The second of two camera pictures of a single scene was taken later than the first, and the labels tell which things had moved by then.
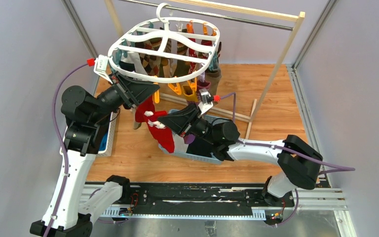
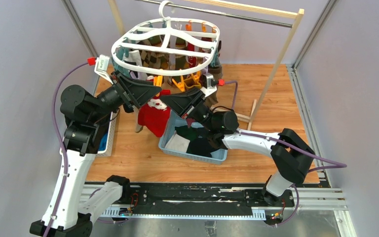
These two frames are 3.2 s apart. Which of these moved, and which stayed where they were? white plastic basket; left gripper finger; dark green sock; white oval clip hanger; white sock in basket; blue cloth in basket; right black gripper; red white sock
Moved: right black gripper
Stayed: white plastic basket; white sock in basket; left gripper finger; blue cloth in basket; red white sock; white oval clip hanger; dark green sock
